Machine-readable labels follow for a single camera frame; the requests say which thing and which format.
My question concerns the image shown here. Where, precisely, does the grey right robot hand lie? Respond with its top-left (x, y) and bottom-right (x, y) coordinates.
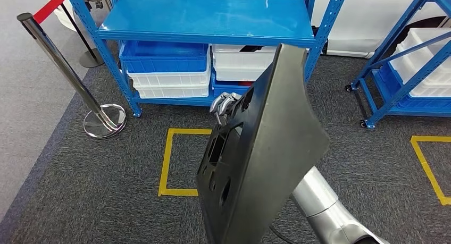
top-left (210, 91), bottom-right (243, 126)

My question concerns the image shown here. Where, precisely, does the black plastic panel part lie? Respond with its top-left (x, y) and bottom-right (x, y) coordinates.
top-left (195, 43), bottom-right (331, 244)

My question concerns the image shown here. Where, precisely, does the blue metal shelf rack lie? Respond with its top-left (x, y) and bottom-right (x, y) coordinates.
top-left (347, 0), bottom-right (451, 130)
top-left (62, 0), bottom-right (349, 118)

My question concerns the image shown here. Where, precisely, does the blue plastic crate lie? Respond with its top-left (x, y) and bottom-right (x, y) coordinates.
top-left (119, 40), bottom-right (209, 74)
top-left (372, 61), bottom-right (451, 113)
top-left (211, 71), bottom-right (254, 98)

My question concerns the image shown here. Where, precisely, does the white car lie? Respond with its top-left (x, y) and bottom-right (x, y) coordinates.
top-left (40, 0), bottom-right (451, 58)

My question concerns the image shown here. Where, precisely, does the red barrier belt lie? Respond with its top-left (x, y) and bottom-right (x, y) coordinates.
top-left (32, 0), bottom-right (68, 25)

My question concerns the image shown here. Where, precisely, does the chrome stanchion post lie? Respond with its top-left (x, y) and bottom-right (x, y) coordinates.
top-left (16, 12), bottom-right (128, 139)

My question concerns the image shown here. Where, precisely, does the thin black stanchion post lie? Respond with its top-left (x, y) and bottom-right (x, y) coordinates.
top-left (49, 0), bottom-right (105, 69)

